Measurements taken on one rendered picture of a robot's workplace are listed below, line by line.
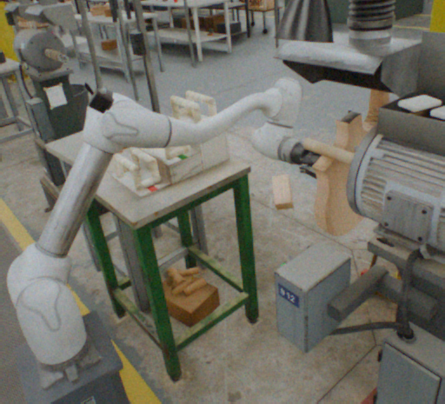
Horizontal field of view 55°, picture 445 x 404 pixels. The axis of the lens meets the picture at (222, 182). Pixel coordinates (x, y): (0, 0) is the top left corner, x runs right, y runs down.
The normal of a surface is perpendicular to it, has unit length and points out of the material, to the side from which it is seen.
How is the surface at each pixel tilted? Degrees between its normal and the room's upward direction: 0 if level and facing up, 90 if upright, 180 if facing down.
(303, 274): 0
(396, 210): 90
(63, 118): 90
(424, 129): 90
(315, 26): 68
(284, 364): 0
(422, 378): 90
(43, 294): 5
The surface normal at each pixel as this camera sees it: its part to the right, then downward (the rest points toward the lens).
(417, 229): -0.76, 0.38
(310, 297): 0.63, 0.33
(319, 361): -0.10, -0.87
